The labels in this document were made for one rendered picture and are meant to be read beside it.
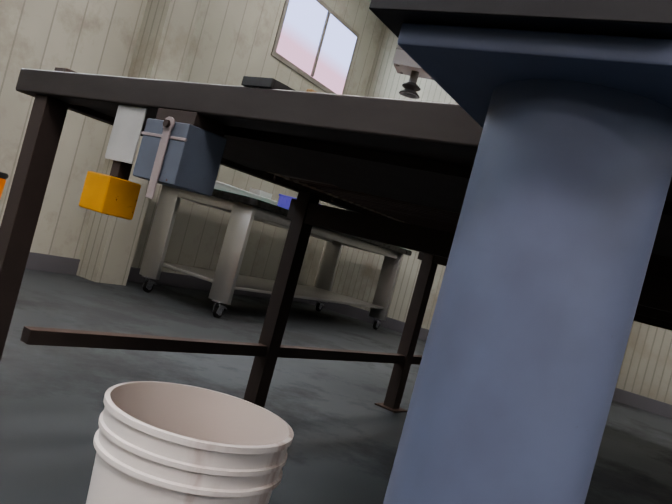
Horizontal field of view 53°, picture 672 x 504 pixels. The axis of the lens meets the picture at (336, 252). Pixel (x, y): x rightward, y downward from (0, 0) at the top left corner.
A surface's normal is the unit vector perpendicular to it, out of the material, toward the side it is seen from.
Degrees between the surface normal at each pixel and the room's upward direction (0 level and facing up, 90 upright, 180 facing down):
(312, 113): 90
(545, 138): 90
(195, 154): 90
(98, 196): 90
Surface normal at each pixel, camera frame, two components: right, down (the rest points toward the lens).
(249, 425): -0.44, -0.18
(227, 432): -0.23, -0.12
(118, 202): 0.77, 0.21
